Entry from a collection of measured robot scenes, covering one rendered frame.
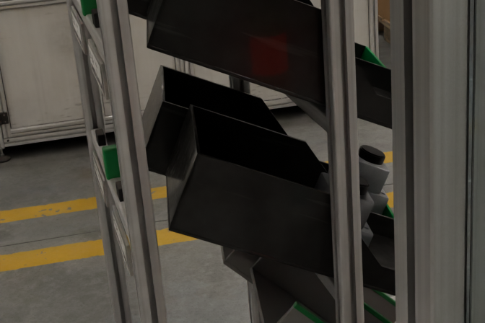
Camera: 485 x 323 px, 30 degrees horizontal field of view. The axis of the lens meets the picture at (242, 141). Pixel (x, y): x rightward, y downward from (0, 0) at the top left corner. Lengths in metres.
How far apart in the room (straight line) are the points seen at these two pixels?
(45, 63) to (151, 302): 3.88
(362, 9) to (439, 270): 4.51
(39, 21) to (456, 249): 4.28
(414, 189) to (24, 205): 3.91
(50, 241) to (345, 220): 3.09
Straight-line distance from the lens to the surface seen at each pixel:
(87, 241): 3.74
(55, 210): 4.06
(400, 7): 0.29
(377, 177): 0.99
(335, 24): 0.69
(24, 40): 4.56
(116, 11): 0.65
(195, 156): 0.75
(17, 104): 4.65
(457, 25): 0.28
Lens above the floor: 1.65
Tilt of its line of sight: 21 degrees down
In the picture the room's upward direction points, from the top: 5 degrees counter-clockwise
